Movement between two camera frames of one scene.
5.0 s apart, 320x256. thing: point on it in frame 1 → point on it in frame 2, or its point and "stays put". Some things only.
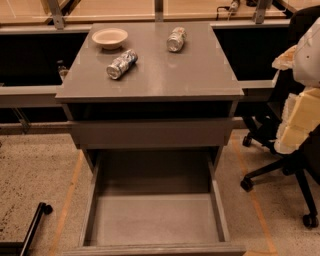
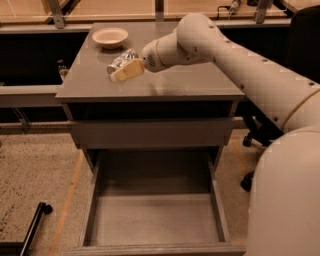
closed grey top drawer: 153,133 stays put
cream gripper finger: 303,110 → 150,61
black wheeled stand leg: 22,248 stays put
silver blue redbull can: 121,64 stays put
